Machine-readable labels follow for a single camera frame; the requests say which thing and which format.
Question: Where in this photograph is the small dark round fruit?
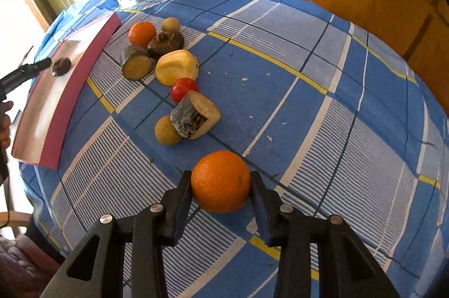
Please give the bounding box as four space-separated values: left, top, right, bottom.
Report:
51 57 72 77

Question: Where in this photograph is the cut eggplant piece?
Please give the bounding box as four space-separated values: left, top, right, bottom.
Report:
120 45 152 81

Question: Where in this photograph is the small orange tangerine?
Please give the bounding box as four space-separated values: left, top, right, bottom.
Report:
128 21 157 47

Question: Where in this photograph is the large orange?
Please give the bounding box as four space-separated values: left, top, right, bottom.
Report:
191 151 251 214

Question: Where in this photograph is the small tan round fruit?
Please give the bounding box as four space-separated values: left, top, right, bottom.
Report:
161 17 180 33

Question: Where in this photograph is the red tomato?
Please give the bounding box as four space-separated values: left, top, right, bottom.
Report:
170 78 199 104

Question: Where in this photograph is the person left hand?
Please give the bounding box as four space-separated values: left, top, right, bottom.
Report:
0 101 14 150

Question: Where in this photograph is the pink tray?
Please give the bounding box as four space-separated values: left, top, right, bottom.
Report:
11 12 121 169

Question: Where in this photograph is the yellow apple-like fruit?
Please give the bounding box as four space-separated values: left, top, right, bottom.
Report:
155 49 200 87

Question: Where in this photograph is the blue plaid tablecloth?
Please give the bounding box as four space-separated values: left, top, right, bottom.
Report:
20 0 448 297

